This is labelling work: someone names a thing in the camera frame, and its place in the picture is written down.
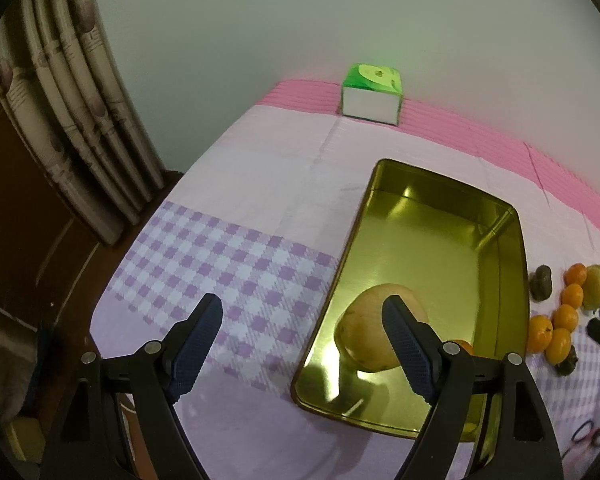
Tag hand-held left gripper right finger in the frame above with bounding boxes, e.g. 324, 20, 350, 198
381, 295, 566, 480

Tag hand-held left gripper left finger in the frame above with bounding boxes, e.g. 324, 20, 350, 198
39, 292, 224, 480

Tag green apple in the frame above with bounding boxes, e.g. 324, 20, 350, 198
581, 264, 600, 311

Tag yellow mango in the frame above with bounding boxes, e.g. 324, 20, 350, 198
335, 283, 431, 373

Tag gold metal tin box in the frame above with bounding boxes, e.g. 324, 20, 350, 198
291, 158, 531, 466

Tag dark brown kiwi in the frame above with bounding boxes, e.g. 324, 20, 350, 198
555, 346, 579, 377

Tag black and red scissors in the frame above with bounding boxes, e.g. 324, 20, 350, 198
572, 422, 600, 453

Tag pink and purple checked tablecloth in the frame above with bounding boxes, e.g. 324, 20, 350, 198
89, 79, 600, 480

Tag brown wooden furniture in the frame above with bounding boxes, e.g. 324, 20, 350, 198
0, 67, 131, 331

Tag green tissue box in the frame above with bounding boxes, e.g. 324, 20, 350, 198
340, 62, 405, 127

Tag beige patterned curtain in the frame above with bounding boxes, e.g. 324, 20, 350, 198
0, 0, 166, 246

